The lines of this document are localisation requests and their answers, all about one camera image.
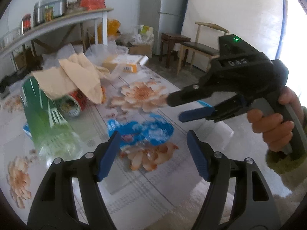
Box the silver refrigerator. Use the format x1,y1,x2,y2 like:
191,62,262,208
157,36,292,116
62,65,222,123
139,0,188,55

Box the dark wooden stool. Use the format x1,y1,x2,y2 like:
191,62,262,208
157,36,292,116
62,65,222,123
159,33,191,69

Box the green plastic cup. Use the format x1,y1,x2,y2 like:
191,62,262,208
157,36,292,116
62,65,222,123
20,76,82,161

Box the white orange medicine box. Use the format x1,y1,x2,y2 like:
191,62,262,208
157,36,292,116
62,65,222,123
102,54,149,73

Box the cardboard box on floor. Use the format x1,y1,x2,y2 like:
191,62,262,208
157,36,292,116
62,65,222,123
128,45,153,58

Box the person's right hand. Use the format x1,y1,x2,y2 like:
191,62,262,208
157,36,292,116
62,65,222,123
247,87,305,152

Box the silver rice cooker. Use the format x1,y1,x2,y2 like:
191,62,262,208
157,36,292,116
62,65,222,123
33,0,67,26

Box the beige paper napkin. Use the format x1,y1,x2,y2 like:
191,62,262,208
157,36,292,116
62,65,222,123
33,53,111,104

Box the white bags on box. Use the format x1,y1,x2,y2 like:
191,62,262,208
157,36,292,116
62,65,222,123
130,24,154,46

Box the glass bowl on shelf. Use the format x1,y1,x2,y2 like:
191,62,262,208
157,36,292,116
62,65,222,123
0,28,21,50

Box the floral tablecloth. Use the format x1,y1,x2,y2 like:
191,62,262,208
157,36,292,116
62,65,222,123
1,67,234,229

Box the red sauce jar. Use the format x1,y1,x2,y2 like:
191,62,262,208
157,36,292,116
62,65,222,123
20,14,31,35

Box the red drink can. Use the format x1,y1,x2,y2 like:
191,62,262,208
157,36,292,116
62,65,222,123
55,90,87,117

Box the white mattress with blue edge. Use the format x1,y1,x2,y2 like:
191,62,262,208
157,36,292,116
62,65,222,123
182,0,284,59

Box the yellow plastic bag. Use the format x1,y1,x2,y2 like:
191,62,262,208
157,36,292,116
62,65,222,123
97,19,121,44

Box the orange plastic bag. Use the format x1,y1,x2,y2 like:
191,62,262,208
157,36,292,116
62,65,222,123
80,0,106,10

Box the wooden chair dark seat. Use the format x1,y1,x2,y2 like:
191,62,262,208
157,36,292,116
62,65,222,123
176,21,229,75

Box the white side table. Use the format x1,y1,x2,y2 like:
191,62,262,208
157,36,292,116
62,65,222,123
1,7,113,58

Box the blue wrapper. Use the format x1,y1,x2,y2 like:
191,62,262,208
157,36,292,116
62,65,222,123
107,114,174,149

